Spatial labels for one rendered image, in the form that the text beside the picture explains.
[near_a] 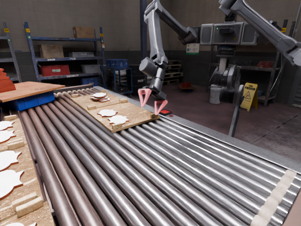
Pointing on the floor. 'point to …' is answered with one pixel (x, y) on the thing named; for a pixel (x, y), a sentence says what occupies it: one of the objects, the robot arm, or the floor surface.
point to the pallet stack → (169, 76)
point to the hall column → (143, 33)
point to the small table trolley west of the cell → (119, 80)
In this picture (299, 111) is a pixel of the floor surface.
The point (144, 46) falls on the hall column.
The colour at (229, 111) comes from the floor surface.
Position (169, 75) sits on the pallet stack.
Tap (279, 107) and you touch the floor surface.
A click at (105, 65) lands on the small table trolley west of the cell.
